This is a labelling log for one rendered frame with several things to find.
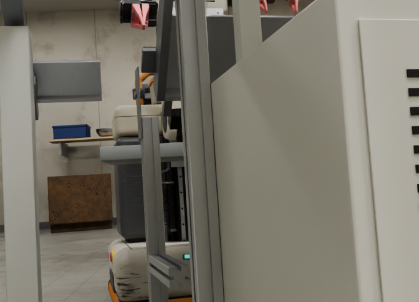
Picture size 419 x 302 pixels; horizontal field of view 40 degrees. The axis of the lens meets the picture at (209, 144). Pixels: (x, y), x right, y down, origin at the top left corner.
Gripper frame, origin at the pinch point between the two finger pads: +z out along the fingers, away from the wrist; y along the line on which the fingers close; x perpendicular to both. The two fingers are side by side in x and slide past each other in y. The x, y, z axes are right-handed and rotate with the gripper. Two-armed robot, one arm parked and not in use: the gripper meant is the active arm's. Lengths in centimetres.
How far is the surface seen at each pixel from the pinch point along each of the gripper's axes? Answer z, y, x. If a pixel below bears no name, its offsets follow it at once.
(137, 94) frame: 23.6, -4.4, 6.4
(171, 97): 25.4, 3.5, 6.1
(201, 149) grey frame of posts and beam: 73, -3, -15
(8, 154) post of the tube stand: 44, -33, 7
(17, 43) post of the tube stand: 29.3, -30.5, -9.8
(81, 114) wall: -711, 28, 513
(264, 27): 21.7, 25.0, -10.7
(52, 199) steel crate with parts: -504, -27, 520
